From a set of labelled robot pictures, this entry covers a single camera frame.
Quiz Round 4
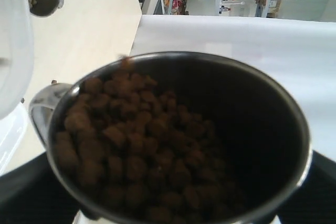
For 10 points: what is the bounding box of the white backdrop curtain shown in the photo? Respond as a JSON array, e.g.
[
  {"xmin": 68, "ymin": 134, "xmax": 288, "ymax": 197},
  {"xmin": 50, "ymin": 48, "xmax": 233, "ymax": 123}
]
[{"xmin": 131, "ymin": 15, "xmax": 335, "ymax": 159}]

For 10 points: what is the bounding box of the translucent plastic container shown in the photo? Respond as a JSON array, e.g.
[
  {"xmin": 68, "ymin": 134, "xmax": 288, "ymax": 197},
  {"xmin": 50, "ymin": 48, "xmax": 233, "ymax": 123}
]
[{"xmin": 1, "ymin": 0, "xmax": 34, "ymax": 119}]

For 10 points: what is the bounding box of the white plastic tray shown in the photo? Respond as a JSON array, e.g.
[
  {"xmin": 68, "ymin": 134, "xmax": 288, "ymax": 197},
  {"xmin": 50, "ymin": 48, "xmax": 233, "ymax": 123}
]
[{"xmin": 0, "ymin": 103, "xmax": 28, "ymax": 176}]

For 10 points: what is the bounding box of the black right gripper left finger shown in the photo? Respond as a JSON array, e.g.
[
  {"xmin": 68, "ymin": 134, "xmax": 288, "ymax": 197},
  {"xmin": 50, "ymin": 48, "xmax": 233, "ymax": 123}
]
[{"xmin": 1, "ymin": 153, "xmax": 80, "ymax": 224}]

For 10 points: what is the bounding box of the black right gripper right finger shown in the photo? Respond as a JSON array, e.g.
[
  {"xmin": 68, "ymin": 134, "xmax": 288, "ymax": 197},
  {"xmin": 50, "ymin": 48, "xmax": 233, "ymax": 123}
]
[{"xmin": 278, "ymin": 152, "xmax": 335, "ymax": 224}]

